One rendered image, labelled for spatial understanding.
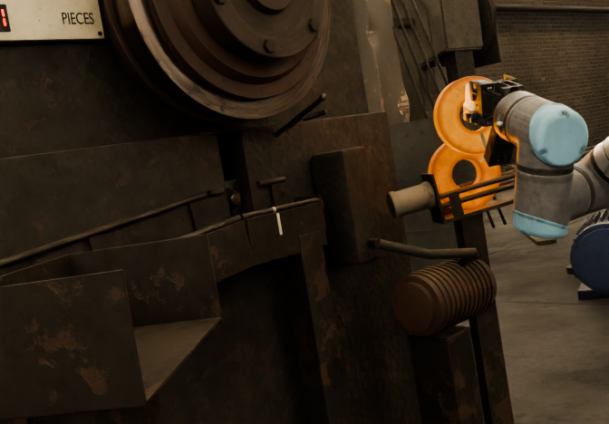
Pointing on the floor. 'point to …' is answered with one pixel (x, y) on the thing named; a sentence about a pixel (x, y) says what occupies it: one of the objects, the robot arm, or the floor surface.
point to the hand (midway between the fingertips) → (471, 105)
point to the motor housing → (444, 336)
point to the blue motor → (592, 256)
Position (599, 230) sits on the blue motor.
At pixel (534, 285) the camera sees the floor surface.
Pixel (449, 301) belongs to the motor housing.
